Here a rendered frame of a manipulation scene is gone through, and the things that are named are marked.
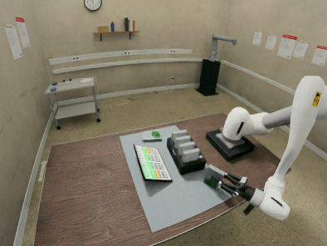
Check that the status display panel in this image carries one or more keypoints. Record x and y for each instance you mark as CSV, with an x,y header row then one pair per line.
x,y
151,164

